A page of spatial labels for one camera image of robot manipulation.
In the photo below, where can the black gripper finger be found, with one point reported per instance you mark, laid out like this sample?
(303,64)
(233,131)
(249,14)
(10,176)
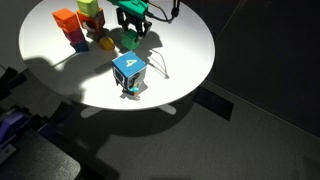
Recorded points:
(124,24)
(142,29)

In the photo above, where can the teal green gripper body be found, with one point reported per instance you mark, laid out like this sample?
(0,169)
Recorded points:
(131,10)

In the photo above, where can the green block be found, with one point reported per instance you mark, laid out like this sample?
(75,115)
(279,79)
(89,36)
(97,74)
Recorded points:
(129,39)

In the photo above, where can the orange red base block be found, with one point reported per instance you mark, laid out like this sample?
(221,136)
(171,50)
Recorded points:
(92,25)

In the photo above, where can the lime yellow-green block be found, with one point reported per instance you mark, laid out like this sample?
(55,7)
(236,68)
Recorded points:
(88,7)

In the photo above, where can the magenta middle block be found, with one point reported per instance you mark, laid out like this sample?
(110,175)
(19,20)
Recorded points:
(75,36)

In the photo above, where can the dark blue bottom block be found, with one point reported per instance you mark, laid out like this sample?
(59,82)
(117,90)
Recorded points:
(80,47)

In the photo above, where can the orange lego block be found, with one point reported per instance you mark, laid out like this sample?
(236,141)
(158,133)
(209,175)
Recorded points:
(66,20)

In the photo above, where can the yellow ball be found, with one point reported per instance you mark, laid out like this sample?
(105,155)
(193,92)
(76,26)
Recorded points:
(107,43)

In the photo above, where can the blue cube with number four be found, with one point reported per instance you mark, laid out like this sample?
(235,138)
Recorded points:
(129,71)

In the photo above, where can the purple device at left edge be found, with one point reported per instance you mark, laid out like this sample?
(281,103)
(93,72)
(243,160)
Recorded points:
(12,125)

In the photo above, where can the black equipment case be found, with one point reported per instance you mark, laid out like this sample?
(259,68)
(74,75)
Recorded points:
(35,158)

